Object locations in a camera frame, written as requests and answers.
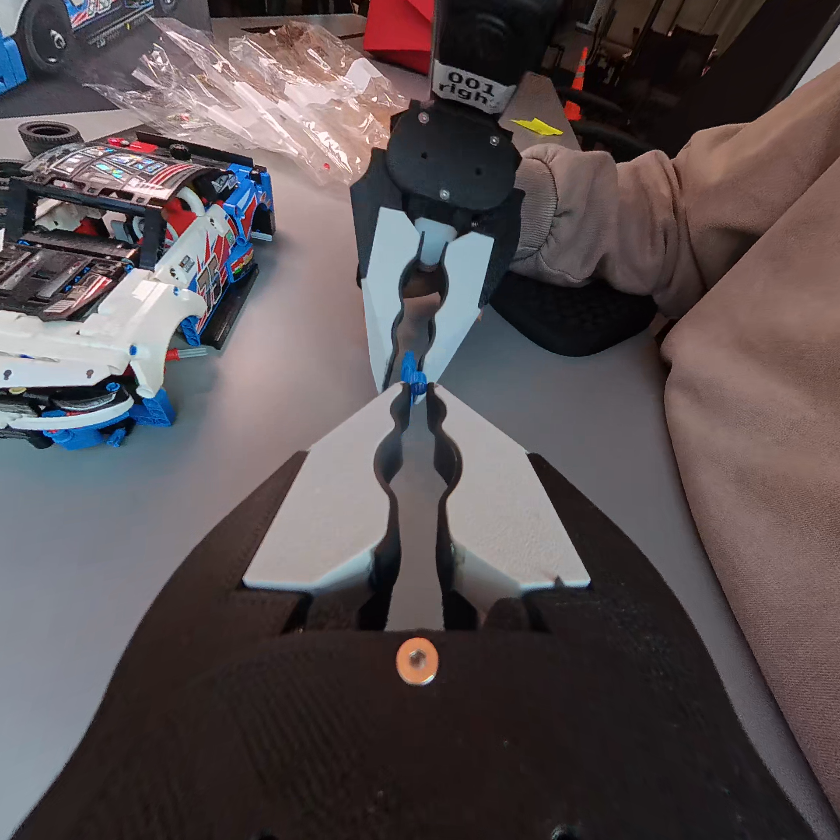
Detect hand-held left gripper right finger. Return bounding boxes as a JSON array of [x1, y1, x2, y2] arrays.
[[427, 382, 592, 611]]

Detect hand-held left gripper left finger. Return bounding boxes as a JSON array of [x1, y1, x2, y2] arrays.
[[243, 382, 409, 595]]

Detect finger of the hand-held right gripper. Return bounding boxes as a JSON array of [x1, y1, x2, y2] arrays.
[[420, 234, 494, 385], [363, 209, 422, 395]]

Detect blue toy brick piece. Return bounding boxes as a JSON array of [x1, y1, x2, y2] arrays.
[[400, 351, 431, 405]]

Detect person's right forearm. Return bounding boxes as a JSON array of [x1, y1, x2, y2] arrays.
[[508, 66, 840, 320]]

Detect grey desk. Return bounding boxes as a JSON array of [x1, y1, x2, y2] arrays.
[[0, 16, 840, 840]]

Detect black wrist rest pad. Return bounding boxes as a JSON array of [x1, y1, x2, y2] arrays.
[[489, 271, 658, 358]]

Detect red folded object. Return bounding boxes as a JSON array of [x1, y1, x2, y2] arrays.
[[363, 0, 438, 72]]

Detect clear plastic bag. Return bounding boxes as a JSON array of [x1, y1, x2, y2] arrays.
[[230, 20, 409, 188], [82, 16, 296, 158]]

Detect white blue toy race car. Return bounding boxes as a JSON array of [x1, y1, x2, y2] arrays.
[[0, 131, 277, 451]]

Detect person's beige printed sweatshirt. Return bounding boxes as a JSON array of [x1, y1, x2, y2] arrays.
[[659, 177, 840, 821]]

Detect black toy tyre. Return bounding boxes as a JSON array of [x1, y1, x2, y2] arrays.
[[18, 120, 85, 157]]

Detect toy car box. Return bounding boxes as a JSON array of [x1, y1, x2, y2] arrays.
[[0, 0, 212, 120]]

